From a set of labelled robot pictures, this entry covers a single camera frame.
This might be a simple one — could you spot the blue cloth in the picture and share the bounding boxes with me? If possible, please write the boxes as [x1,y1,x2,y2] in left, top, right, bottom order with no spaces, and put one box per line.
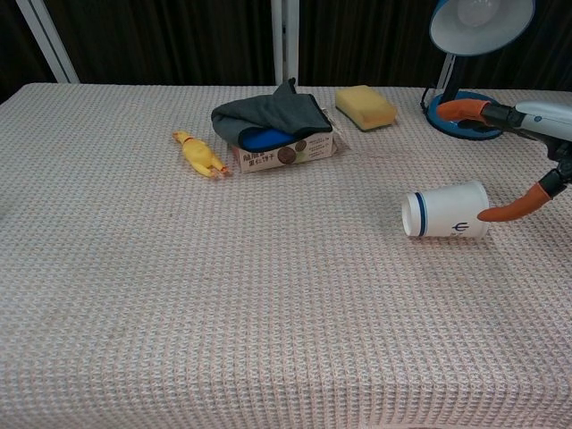
[240,127,299,151]

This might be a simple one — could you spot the black lamp cable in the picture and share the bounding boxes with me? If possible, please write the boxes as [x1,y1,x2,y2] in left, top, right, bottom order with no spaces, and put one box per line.
[419,86,437,115]

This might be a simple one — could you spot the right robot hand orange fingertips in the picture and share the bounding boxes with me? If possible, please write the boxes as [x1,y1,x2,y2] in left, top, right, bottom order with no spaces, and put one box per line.
[436,98,572,223]

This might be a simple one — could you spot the pink waffle-weave tablecloth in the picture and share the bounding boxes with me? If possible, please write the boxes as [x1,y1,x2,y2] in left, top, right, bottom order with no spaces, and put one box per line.
[0,83,572,429]

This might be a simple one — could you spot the grey microfibre cloth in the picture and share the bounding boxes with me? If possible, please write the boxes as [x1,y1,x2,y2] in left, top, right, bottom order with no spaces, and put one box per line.
[210,78,334,149]

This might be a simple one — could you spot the white upright frame post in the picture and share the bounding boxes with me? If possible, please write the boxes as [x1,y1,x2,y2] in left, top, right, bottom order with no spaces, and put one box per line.
[270,0,300,87]

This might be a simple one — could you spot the dark curtain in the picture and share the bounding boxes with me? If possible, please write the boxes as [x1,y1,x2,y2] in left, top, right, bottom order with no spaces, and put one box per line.
[0,0,572,105]

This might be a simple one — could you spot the white slanted frame post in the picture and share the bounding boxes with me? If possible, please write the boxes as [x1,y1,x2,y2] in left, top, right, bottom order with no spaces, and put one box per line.
[15,0,80,84]

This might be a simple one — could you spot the yellow rubber chicken toy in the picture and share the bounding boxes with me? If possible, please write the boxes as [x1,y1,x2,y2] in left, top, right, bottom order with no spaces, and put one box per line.
[172,130,231,181]

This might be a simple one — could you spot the printed cookie box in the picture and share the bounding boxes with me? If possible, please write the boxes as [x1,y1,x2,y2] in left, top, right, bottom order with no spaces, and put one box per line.
[229,124,336,174]

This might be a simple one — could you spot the white paper cup blue stripe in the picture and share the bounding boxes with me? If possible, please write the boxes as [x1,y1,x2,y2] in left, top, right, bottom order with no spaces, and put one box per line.
[400,181,491,240]

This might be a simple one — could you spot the blue desk lamp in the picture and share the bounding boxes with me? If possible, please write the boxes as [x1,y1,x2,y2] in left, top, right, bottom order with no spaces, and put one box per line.
[424,0,536,142]

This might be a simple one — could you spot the yellow sponge green scouring pad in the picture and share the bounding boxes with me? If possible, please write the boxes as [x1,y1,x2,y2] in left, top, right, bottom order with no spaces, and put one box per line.
[334,84,399,133]

